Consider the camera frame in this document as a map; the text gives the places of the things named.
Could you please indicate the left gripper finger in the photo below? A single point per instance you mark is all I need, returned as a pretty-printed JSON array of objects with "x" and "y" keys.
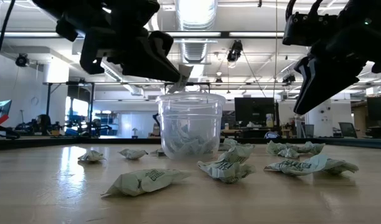
[
  {"x": 137, "y": 59},
  {"x": 162, "y": 43}
]

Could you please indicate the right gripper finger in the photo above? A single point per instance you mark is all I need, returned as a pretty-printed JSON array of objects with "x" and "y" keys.
[
  {"x": 305, "y": 70},
  {"x": 330, "y": 81}
]

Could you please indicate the green stevia packet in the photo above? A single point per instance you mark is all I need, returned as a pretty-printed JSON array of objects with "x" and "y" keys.
[
  {"x": 237, "y": 154},
  {"x": 224, "y": 172},
  {"x": 204, "y": 147},
  {"x": 181, "y": 84},
  {"x": 276, "y": 147},
  {"x": 91, "y": 156},
  {"x": 340, "y": 166},
  {"x": 133, "y": 154},
  {"x": 159, "y": 152},
  {"x": 310, "y": 147},
  {"x": 243, "y": 145},
  {"x": 178, "y": 148},
  {"x": 288, "y": 153},
  {"x": 227, "y": 146},
  {"x": 143, "y": 183},
  {"x": 294, "y": 166}
]

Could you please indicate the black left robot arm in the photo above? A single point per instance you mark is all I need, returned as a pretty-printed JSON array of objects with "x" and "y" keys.
[{"x": 48, "y": 4}]

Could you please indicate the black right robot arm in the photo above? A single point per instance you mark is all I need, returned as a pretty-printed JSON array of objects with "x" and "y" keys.
[{"x": 374, "y": 7}]

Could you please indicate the black ceiling spotlight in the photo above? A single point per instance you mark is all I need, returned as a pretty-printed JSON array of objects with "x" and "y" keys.
[
  {"x": 22, "y": 60},
  {"x": 289, "y": 78}
]

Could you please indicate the white round column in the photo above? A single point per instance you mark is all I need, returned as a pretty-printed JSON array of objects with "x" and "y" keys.
[{"x": 321, "y": 121}]

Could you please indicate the black office chair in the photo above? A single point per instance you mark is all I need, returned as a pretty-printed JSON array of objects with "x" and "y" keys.
[{"x": 347, "y": 129}]

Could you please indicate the dark mesh waste bin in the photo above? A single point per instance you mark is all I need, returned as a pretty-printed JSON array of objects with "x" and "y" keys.
[{"x": 309, "y": 130}]

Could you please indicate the black computer monitor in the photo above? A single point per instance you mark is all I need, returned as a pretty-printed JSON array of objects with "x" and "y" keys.
[
  {"x": 254, "y": 110},
  {"x": 378, "y": 109}
]

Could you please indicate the white bottle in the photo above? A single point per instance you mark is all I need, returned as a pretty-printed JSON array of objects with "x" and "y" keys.
[{"x": 269, "y": 121}]

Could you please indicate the black overhead rig beam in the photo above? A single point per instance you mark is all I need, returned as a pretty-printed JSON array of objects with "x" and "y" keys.
[{"x": 224, "y": 34}]

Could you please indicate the white bowl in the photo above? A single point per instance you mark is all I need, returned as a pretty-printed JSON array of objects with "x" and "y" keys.
[{"x": 190, "y": 109}]

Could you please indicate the blue white rounded object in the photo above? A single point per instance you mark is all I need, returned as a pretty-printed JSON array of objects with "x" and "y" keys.
[{"x": 271, "y": 135}]

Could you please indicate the dark office desk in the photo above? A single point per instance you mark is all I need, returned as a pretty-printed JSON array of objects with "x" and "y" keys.
[{"x": 252, "y": 133}]

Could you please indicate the blue storage bin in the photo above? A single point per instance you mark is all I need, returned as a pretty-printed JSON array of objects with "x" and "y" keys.
[{"x": 71, "y": 132}]

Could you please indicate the person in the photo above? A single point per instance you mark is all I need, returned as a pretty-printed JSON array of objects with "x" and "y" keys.
[{"x": 43, "y": 123}]

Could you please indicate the tilted grey screen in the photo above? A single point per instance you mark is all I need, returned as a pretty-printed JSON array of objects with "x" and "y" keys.
[{"x": 2, "y": 109}]

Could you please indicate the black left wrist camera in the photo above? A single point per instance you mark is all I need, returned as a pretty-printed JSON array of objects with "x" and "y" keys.
[{"x": 137, "y": 15}]

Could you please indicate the silver ceiling ventilation duct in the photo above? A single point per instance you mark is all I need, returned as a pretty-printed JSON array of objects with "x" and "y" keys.
[{"x": 195, "y": 18}]

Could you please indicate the black overhead camera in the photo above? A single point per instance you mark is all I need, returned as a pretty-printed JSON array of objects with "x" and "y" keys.
[{"x": 235, "y": 51}]

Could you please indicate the round white wall clock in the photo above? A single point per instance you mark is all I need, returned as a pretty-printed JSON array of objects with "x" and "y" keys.
[{"x": 35, "y": 100}]

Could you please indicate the black metal table frame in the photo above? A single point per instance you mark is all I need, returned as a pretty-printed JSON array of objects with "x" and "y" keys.
[{"x": 38, "y": 143}]

